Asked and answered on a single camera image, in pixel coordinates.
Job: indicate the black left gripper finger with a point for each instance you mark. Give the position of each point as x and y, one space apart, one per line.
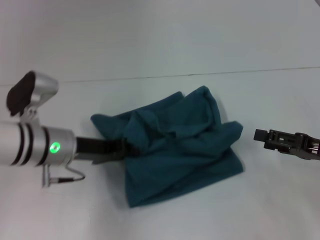
133 150

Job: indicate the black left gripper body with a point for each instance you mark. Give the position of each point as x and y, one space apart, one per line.
100 148

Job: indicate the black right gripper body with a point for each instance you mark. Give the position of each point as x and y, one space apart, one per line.
295 145

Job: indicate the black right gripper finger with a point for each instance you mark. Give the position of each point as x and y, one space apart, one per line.
260 135

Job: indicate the teal T-shirt with FREE! print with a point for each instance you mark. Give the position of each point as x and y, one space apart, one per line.
175 162

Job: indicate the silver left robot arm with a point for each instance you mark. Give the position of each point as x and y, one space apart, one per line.
37 147

